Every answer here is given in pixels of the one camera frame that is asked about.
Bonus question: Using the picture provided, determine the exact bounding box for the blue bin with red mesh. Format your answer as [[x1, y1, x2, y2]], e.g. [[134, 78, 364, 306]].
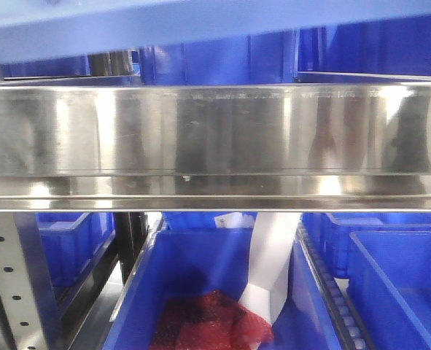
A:
[[104, 225, 341, 349]]

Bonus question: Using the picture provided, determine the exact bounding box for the stainless steel shelf beam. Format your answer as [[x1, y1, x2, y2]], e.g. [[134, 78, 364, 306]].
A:
[[0, 79, 431, 211]]

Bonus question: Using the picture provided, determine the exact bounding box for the blue bin lower left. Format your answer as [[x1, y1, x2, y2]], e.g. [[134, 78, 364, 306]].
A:
[[36, 212, 114, 287]]

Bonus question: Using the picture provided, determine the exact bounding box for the perforated grey shelf upright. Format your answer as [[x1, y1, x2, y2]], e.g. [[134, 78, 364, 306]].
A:
[[0, 212, 64, 349]]

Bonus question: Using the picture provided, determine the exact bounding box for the blue plastic tray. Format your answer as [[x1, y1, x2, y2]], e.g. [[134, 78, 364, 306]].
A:
[[0, 1, 431, 64]]

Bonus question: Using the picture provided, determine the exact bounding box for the white paper sheet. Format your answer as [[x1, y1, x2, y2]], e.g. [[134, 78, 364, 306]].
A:
[[239, 212, 301, 324]]

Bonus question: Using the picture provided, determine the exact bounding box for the blue bin lower right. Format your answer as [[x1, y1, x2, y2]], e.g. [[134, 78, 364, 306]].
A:
[[302, 212, 431, 349]]

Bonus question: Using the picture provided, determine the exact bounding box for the red mesh bag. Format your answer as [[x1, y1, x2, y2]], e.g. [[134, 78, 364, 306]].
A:
[[150, 289, 274, 349]]

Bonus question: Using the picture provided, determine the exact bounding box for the blue bin upper shelf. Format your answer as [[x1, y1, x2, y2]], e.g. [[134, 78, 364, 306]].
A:
[[0, 16, 431, 85]]

